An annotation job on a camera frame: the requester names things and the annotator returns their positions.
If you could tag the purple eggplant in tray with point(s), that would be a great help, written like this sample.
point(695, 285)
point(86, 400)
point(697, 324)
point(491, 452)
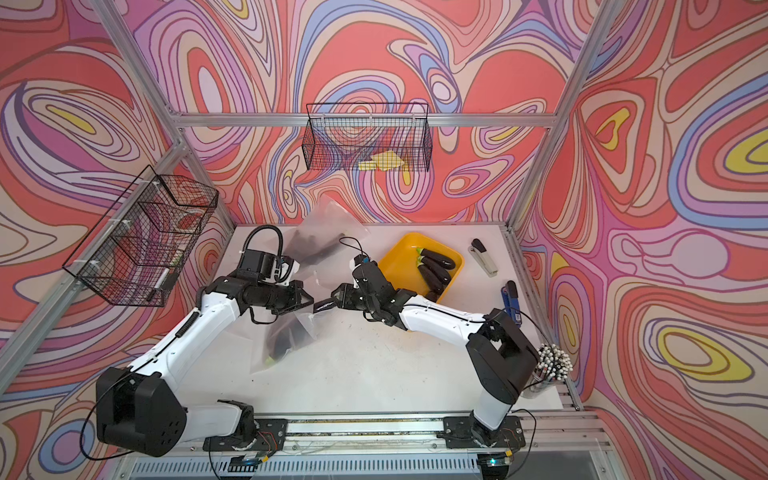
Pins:
point(431, 280)
point(439, 271)
point(443, 261)

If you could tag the black wire basket wall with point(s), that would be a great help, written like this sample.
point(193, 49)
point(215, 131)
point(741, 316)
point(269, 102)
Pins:
point(135, 254)
point(340, 144)

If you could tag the grey black stapler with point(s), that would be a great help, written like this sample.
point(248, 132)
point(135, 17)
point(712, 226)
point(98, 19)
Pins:
point(481, 255)

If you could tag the black wire basket left wall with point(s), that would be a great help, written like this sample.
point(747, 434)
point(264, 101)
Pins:
point(135, 254)

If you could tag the yellow cloth in basket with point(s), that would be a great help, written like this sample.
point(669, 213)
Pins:
point(384, 161)

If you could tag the aluminium frame post left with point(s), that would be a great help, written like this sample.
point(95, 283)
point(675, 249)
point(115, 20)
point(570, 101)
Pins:
point(99, 186)

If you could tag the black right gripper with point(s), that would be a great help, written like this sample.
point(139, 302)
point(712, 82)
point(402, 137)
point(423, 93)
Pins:
point(344, 301)

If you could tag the clear zip-top plastic bag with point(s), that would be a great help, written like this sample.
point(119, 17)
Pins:
point(327, 220)

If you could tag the black wire basket back wall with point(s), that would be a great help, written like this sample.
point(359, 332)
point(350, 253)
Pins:
point(340, 144)

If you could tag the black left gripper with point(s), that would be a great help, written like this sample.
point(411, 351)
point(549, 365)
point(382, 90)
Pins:
point(296, 289)

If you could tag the blue black tool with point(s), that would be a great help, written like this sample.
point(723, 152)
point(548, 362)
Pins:
point(510, 300)

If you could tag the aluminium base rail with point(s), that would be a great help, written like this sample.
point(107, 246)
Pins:
point(544, 445)

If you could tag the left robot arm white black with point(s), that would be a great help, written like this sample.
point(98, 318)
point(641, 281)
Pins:
point(138, 408)

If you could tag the yellow plastic tray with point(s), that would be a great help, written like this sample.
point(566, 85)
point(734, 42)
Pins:
point(400, 264)

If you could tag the aluminium horizontal back bar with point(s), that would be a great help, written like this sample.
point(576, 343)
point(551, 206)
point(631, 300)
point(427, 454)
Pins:
point(297, 119)

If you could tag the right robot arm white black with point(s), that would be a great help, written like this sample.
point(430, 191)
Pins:
point(502, 356)

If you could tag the aluminium frame post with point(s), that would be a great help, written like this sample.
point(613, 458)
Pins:
point(599, 31)
point(99, 186)

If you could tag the aluminium frame post right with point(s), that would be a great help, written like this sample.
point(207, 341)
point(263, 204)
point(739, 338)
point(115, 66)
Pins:
point(599, 31)

